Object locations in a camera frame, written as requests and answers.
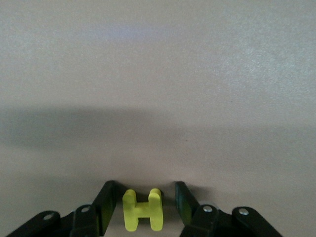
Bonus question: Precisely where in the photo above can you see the yellow uppercase letter H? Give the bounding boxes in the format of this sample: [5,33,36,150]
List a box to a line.
[122,188,165,233]

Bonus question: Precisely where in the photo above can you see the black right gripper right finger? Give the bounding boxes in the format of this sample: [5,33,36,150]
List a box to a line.
[174,181,284,237]

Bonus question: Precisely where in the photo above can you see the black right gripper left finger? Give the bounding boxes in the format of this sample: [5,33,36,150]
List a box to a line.
[0,180,117,237]

